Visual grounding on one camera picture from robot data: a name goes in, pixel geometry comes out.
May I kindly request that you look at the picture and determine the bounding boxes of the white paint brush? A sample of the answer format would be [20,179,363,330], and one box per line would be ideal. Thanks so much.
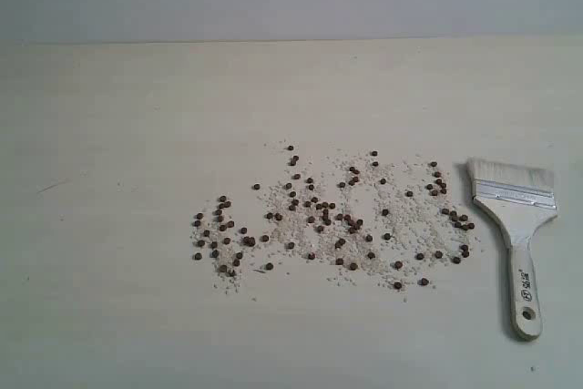
[466,158,557,341]

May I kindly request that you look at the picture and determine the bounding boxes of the scattered rice and brown pellets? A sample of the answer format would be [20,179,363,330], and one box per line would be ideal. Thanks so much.
[184,139,484,293]

